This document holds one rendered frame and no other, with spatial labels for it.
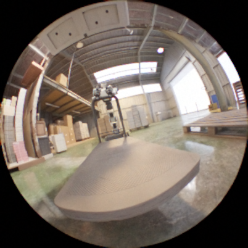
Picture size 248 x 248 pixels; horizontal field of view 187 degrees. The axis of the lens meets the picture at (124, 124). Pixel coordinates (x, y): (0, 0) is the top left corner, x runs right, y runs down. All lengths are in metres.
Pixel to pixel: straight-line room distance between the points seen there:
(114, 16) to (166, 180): 1.55
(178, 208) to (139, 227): 0.15
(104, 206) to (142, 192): 0.07
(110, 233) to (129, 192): 0.23
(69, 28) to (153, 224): 1.81
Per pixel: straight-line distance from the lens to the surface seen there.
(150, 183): 0.17
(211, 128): 0.98
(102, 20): 1.42
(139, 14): 2.79
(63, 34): 1.52
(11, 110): 2.38
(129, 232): 0.34
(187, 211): 0.36
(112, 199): 0.16
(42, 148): 2.05
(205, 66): 3.03
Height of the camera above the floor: 0.32
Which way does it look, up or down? 2 degrees up
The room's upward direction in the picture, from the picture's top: 13 degrees counter-clockwise
